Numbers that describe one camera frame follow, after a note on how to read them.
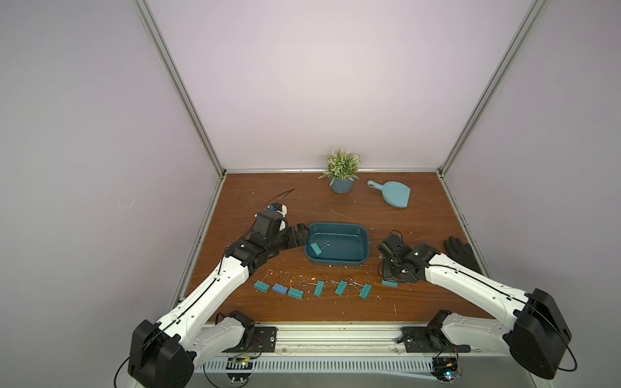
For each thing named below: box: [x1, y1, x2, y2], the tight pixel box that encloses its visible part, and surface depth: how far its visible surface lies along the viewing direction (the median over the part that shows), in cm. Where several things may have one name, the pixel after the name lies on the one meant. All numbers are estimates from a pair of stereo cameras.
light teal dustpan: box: [367, 180, 412, 209], surface depth 114 cm
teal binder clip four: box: [348, 278, 373, 300], surface depth 84 cm
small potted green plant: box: [318, 147, 362, 195], surface depth 102 cm
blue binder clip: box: [271, 271, 292, 296], surface depth 85 cm
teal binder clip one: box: [287, 287, 305, 300], surface depth 84 cm
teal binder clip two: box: [313, 280, 326, 298], surface depth 84 cm
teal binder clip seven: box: [309, 240, 331, 257], surface depth 94 cm
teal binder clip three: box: [334, 279, 349, 297], surface depth 84 cm
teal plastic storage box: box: [304, 222, 371, 267], surface depth 95 cm
